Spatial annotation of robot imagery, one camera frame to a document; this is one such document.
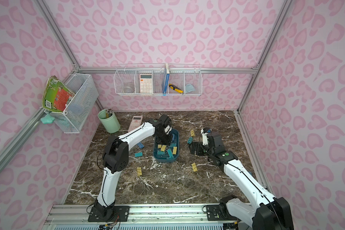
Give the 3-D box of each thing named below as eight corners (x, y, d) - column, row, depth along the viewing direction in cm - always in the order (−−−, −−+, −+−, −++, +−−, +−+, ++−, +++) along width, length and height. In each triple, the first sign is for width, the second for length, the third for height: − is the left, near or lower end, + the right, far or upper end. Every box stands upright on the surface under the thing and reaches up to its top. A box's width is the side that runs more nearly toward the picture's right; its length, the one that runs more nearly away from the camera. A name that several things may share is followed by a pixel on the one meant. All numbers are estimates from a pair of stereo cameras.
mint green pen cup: (104, 133, 109) (94, 117, 96) (108, 124, 115) (98, 108, 101) (118, 132, 109) (109, 117, 96) (121, 124, 115) (113, 108, 101)
